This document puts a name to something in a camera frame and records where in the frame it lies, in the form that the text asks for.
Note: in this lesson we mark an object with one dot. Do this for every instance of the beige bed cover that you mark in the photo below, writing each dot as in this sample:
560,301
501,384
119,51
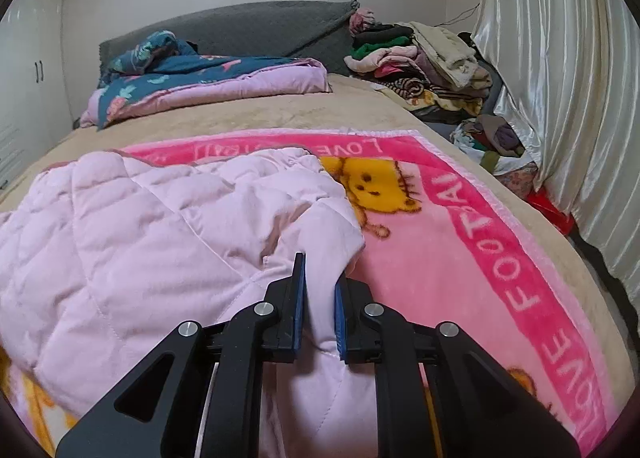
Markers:
352,106

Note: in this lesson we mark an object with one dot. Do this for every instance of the grey headboard cushion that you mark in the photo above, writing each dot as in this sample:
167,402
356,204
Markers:
316,29

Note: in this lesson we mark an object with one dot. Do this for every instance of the pink quilted jacket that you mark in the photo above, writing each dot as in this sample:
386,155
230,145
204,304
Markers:
105,255

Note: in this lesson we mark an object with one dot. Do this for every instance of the pile of folded clothes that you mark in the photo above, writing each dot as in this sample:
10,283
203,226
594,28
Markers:
442,80

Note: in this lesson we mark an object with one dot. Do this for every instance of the pink cartoon fleece blanket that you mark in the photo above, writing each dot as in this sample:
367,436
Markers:
437,246

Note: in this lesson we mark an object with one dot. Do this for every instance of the white wardrobe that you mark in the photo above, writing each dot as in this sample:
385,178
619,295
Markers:
35,114

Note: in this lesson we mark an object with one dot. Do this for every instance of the blue floral pink quilt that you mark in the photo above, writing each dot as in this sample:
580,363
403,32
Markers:
163,73

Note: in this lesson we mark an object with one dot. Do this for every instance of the red bag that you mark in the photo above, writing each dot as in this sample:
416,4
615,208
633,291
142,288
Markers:
539,200

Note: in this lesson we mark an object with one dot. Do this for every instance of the white satin curtain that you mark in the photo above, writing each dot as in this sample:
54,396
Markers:
570,70

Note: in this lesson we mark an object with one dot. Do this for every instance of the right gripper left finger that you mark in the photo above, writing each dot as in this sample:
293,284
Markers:
198,392

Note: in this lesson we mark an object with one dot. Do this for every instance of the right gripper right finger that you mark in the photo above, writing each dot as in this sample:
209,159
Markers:
437,392

